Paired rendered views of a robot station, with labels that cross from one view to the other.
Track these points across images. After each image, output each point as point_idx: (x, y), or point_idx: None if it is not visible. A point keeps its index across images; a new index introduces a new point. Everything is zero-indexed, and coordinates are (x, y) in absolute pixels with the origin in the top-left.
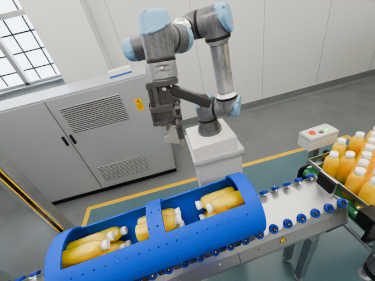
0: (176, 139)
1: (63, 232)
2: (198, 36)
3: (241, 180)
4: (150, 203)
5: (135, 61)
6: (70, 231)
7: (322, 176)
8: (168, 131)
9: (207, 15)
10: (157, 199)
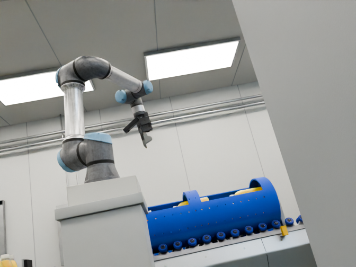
0: None
1: (261, 178)
2: (90, 79)
3: None
4: (193, 191)
5: (149, 93)
6: (256, 179)
7: (28, 260)
8: (148, 136)
9: None
10: (187, 194)
